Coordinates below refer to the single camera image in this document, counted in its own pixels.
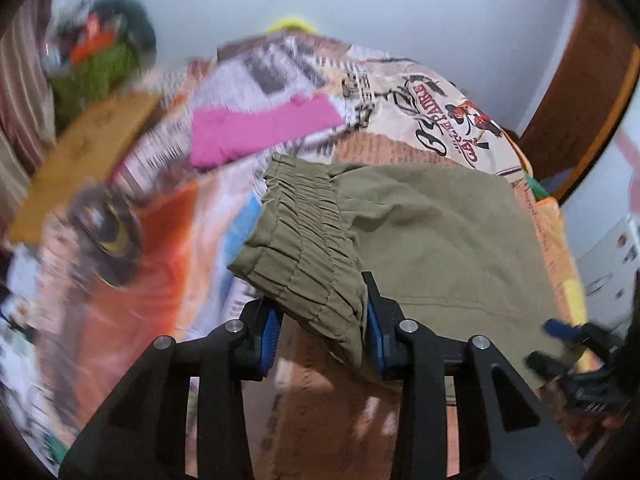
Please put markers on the green fabric storage box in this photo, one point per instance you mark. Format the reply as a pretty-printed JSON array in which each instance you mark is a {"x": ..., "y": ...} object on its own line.
[{"x": 91, "y": 81}]

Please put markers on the pink folded garment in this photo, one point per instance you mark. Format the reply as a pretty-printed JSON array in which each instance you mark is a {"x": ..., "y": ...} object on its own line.
[{"x": 220, "y": 135}]

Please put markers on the striped red gold curtain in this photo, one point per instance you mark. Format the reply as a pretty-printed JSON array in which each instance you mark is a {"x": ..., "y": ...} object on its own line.
[{"x": 27, "y": 106}]

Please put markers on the olive green pants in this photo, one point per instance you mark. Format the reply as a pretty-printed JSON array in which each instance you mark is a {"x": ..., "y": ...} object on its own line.
[{"x": 457, "y": 249}]

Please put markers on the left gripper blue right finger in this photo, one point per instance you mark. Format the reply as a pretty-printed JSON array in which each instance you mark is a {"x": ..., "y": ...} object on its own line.
[{"x": 504, "y": 430}]

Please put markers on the yellow foam tube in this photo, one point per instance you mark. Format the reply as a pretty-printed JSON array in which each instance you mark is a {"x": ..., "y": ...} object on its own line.
[{"x": 292, "y": 25}]

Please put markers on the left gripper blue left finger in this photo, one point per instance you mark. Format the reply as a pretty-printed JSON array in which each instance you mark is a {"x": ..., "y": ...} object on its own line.
[{"x": 139, "y": 431}]

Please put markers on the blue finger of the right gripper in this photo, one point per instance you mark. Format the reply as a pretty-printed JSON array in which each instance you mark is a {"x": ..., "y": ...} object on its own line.
[
  {"x": 564, "y": 332},
  {"x": 546, "y": 366}
]

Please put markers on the wooden door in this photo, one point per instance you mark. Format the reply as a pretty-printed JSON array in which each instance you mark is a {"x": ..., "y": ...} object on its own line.
[{"x": 585, "y": 101}]

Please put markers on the orange box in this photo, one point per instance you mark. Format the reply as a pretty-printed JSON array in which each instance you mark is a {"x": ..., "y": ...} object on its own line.
[{"x": 95, "y": 37}]

